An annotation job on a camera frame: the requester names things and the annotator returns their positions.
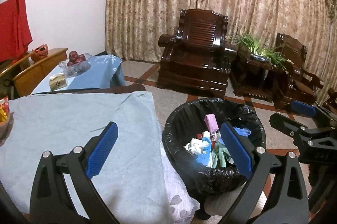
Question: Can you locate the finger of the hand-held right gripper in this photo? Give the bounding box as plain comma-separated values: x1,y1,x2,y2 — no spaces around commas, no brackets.
269,112,318,146
292,101,337,127

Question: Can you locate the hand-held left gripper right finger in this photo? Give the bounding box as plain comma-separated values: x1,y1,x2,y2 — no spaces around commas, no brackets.
220,122,309,224

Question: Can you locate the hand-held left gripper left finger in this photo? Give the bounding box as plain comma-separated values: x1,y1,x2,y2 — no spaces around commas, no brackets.
29,121,119,224

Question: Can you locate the green rubber glove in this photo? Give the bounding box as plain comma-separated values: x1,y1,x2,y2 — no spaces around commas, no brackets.
211,142,234,168

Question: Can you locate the blue plastic bag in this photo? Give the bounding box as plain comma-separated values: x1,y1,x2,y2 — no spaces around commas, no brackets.
234,127,251,136

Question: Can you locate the pink plastic bag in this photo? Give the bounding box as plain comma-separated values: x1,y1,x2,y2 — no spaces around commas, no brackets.
205,114,219,135

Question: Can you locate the white tissue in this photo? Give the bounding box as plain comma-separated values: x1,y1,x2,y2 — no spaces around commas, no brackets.
184,138,209,155

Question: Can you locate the black lined bin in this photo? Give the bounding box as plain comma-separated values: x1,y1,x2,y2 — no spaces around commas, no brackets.
162,98,266,198

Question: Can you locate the dark wooden armchair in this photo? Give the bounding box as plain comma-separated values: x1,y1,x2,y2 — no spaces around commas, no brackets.
272,33,324,112
157,9,237,98
322,88,337,109

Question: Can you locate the dark wooden side table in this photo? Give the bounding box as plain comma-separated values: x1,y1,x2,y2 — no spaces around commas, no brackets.
229,49,277,103

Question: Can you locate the dark wooden coffee table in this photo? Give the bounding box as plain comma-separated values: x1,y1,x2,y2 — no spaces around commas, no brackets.
87,84,147,94

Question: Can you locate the white floral sheet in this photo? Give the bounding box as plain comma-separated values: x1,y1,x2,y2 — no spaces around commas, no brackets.
159,140,201,224

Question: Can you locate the potted green plant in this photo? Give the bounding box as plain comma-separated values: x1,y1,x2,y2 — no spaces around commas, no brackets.
232,34,294,73

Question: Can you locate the blue covered side table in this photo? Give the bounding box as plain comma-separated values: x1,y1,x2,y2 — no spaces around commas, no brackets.
31,55,126,95

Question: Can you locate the beige tissue box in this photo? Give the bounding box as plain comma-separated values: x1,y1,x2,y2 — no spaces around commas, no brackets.
49,75,67,91

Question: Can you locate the glass fruit bowl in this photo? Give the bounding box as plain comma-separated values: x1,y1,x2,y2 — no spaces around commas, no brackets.
58,53,92,77

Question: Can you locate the glass snack bowl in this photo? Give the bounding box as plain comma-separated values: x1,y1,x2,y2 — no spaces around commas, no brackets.
0,112,14,147

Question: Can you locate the light wooden cabinet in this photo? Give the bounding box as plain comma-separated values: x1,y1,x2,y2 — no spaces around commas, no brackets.
0,48,69,100

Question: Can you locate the yellow snack packet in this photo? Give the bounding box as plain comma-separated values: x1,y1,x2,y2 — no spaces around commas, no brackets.
0,99,10,123

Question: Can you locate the red plastic bag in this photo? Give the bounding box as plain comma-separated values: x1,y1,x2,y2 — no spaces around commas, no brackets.
31,44,49,62

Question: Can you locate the red cloth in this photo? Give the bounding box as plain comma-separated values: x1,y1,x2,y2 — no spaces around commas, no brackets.
0,0,33,63

